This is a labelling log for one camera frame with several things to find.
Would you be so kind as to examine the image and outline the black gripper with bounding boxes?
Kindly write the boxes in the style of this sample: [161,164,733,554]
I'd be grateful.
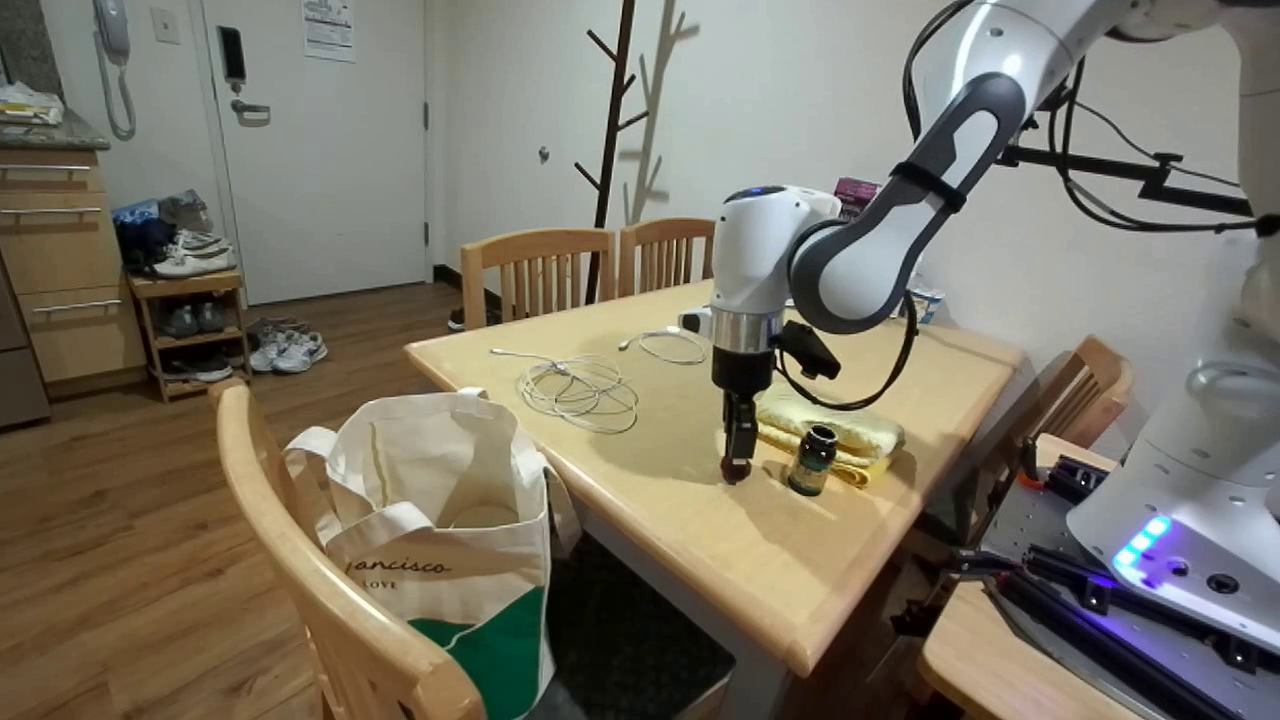
[709,339,782,487]

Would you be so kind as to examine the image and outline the small dark bottle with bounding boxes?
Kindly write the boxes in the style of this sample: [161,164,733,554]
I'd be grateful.
[786,422,841,500]

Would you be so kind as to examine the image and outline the yellow textured cloth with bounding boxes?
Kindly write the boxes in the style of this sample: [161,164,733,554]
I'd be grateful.
[758,392,909,493]

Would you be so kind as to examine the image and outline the white robot base blue light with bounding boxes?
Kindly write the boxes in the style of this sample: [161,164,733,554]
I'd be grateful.
[1059,348,1280,659]

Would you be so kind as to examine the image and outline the light wooden slatted chair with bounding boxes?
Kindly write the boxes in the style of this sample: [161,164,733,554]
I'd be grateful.
[618,216,721,300]
[458,224,622,333]

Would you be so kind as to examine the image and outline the beige canvas tote bag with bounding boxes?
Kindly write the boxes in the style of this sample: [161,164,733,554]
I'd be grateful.
[281,387,583,720]

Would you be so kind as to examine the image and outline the wooden chair beside robot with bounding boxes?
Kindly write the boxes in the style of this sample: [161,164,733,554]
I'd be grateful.
[934,333,1135,571]

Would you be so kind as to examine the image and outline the dark brown coat tree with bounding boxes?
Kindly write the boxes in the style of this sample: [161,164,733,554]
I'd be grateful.
[573,0,648,306]

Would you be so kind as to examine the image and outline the orange black clamp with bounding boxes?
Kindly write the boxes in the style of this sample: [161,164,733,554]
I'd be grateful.
[1015,436,1119,510]

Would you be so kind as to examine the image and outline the wooden side desk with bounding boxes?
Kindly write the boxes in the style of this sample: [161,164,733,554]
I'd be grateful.
[918,571,1280,720]

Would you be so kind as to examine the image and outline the wooden chair holding tote bag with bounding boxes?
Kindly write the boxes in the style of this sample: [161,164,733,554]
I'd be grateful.
[214,382,492,720]

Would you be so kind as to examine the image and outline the white door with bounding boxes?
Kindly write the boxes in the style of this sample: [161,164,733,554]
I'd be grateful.
[195,0,440,310]

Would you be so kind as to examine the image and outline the wooden shoe rack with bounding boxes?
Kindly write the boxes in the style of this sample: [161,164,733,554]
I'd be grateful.
[130,266,256,404]

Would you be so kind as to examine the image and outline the white grey sneaker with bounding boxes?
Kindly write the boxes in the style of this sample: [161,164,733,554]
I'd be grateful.
[147,230,240,282]

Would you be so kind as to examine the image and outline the white paper notice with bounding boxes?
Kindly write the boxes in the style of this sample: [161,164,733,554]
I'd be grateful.
[302,0,360,64]

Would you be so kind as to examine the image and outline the dark blue shoe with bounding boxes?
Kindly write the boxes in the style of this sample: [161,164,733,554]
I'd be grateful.
[113,195,180,282]

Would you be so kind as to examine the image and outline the wooden drawer cabinet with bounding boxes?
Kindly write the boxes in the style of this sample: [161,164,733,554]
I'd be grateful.
[0,120,151,407]

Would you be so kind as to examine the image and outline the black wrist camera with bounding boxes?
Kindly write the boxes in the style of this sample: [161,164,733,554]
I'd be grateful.
[774,315,849,387]

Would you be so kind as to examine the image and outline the white charger cable with puck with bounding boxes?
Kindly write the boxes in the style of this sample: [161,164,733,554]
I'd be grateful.
[618,323,712,372]

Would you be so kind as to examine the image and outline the long tangled white cable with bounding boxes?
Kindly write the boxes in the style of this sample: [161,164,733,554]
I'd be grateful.
[487,343,644,441]

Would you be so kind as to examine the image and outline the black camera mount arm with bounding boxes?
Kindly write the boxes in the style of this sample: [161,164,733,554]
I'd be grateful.
[996,135,1280,242]

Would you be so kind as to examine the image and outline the black door handle lock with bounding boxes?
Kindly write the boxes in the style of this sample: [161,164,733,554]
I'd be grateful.
[216,23,278,133]

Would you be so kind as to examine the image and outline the white wall phone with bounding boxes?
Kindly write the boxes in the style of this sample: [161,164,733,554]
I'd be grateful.
[87,0,142,146]

